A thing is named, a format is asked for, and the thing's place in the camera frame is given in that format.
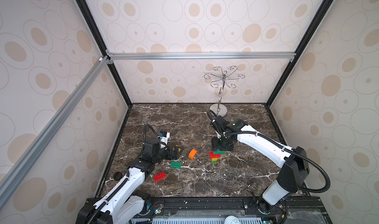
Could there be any green long lego back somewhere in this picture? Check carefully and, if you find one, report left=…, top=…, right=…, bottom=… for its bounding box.
left=213, top=150, right=226, bottom=155

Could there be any green long lego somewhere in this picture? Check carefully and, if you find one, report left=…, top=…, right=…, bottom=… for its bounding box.
left=213, top=150, right=226, bottom=155
left=170, top=162, right=182, bottom=169

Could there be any red long lego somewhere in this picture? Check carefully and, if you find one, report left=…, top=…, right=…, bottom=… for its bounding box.
left=154, top=172, right=166, bottom=182
left=209, top=152, right=221, bottom=159

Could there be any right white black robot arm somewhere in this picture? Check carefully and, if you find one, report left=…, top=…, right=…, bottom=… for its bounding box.
left=207, top=110, right=331, bottom=213

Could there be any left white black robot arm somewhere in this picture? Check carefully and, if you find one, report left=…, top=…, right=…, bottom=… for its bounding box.
left=76, top=136, right=183, bottom=224

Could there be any green long lego front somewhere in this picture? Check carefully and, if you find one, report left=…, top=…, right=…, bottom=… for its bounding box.
left=170, top=162, right=182, bottom=169

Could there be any orange round lego piece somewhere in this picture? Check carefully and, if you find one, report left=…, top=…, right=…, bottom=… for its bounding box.
left=189, top=149, right=198, bottom=160

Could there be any chrome hook stand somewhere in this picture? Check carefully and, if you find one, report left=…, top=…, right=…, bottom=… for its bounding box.
left=204, top=65, right=245, bottom=117

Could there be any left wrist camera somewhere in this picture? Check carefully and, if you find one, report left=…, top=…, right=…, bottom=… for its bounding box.
left=159, top=131, right=170, bottom=149

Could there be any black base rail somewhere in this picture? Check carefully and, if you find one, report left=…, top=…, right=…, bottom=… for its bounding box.
left=129, top=196, right=332, bottom=224

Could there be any horizontal aluminium rail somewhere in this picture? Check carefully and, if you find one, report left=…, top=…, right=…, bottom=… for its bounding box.
left=109, top=52, right=296, bottom=60

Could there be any left slanted aluminium rail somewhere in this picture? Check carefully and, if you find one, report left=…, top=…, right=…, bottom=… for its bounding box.
left=1, top=55, right=110, bottom=209

